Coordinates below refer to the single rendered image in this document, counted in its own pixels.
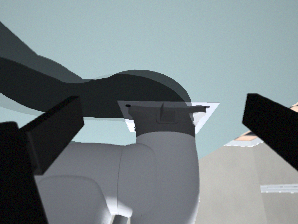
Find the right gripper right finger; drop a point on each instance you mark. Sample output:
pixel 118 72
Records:
pixel 275 124

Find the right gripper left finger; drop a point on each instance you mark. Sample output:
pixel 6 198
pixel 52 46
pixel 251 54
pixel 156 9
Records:
pixel 44 139

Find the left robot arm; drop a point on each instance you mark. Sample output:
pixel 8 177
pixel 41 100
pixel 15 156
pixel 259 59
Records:
pixel 119 219

